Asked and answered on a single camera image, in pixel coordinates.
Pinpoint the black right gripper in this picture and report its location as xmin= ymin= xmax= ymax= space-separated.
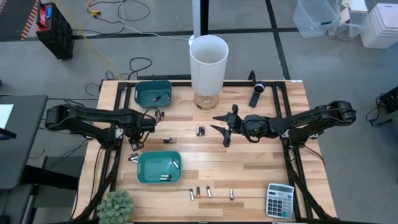
xmin=210 ymin=105 xmax=246 ymax=148

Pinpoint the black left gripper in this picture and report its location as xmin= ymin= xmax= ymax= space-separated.
xmin=126 ymin=115 xmax=157 ymax=152

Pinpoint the teal plastic bin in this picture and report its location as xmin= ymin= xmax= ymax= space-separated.
xmin=134 ymin=80 xmax=173 ymax=109
xmin=136 ymin=151 xmax=183 ymax=184

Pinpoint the black webcam on stand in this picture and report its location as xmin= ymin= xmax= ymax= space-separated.
xmin=248 ymin=80 xmax=266 ymax=109

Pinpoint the white shade wooden base lamp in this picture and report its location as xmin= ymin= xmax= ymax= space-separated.
xmin=188 ymin=34 xmax=229 ymax=111

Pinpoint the green artificial plant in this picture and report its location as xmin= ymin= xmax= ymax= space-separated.
xmin=96 ymin=189 xmax=135 ymax=224

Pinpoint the grey desk calculator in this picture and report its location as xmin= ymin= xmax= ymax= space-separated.
xmin=266 ymin=182 xmax=295 ymax=220

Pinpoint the white black floor stand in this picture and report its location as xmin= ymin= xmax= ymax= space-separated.
xmin=188 ymin=0 xmax=209 ymax=47

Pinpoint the black red tool case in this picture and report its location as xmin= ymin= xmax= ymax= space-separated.
xmin=35 ymin=2 xmax=75 ymax=60

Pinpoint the clear plastic storage bin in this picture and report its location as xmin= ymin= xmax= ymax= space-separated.
xmin=292 ymin=0 xmax=341 ymax=39
xmin=328 ymin=0 xmax=369 ymax=41

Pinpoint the dark blue device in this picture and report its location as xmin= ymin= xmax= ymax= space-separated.
xmin=0 ymin=127 xmax=17 ymax=141

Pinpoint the white paper sheet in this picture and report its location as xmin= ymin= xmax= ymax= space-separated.
xmin=0 ymin=104 xmax=15 ymax=130

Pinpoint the black mat striped edge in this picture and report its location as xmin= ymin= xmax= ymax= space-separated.
xmin=0 ymin=0 xmax=41 ymax=42

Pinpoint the white plastic storage box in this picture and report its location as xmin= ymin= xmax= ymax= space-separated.
xmin=359 ymin=2 xmax=398 ymax=50

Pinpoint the black looped floor cable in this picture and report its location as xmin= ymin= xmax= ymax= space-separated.
xmin=117 ymin=0 xmax=152 ymax=22
xmin=128 ymin=57 xmax=153 ymax=80

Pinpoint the long yellow cable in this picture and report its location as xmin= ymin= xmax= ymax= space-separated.
xmin=55 ymin=0 xmax=122 ymax=80

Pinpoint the white floor cable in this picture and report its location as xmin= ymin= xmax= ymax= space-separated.
xmin=121 ymin=0 xmax=191 ymax=41

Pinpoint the black desk base plate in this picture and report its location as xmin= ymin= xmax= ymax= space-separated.
xmin=21 ymin=155 xmax=85 ymax=191

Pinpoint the yellow plug cable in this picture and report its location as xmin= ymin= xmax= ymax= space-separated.
xmin=86 ymin=0 xmax=102 ymax=18

